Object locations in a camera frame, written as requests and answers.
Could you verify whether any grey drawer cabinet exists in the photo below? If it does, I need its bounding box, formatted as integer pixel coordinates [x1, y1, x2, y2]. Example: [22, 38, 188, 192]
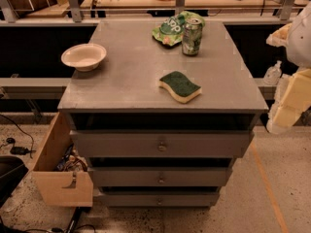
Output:
[58, 19, 267, 195]

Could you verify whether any green and yellow sponge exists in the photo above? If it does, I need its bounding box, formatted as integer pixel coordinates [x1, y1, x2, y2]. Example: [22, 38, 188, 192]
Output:
[159, 71, 202, 104]

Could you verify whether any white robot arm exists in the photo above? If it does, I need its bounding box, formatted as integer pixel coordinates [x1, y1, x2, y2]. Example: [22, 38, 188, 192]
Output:
[266, 2, 311, 134]

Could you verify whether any black cable on floor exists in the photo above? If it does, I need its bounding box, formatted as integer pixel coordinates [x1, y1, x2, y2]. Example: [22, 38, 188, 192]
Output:
[0, 113, 36, 160]

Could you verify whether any bottom grey drawer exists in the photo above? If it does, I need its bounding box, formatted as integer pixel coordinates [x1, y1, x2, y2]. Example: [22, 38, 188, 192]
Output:
[98, 193, 220, 207]

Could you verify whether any black power adapter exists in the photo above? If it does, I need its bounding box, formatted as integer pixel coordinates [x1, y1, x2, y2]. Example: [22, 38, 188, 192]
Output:
[10, 147, 30, 155]

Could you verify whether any black object at left edge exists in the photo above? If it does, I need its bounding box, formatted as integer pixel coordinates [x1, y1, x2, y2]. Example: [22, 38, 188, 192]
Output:
[0, 156, 28, 208]

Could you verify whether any white paper bowl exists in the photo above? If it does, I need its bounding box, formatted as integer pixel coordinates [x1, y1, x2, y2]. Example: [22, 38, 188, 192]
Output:
[61, 44, 107, 72]

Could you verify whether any green chip bag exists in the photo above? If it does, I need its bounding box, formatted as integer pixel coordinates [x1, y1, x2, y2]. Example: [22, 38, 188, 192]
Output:
[152, 11, 205, 47]

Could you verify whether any middle grey drawer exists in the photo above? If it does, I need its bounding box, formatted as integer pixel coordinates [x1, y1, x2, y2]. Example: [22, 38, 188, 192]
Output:
[89, 167, 232, 186]

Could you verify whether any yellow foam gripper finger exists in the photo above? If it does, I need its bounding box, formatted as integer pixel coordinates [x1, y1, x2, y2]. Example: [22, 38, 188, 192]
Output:
[266, 102, 306, 134]

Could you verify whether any top grey drawer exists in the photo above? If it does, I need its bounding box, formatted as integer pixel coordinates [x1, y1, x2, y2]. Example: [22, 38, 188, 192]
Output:
[70, 131, 254, 158]

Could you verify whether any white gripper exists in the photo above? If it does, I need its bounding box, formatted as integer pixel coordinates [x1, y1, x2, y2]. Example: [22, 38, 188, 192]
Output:
[266, 23, 311, 113]

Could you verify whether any wooden box with clutter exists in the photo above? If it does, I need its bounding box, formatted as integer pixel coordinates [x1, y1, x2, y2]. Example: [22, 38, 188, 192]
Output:
[32, 113, 93, 207]

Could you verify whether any green soda can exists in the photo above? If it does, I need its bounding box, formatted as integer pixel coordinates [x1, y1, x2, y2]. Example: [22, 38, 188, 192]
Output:
[182, 17, 202, 55]

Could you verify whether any grey drawer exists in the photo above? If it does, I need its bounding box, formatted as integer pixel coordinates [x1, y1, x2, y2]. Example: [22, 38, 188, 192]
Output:
[89, 167, 232, 186]
[70, 131, 254, 158]
[98, 193, 220, 207]

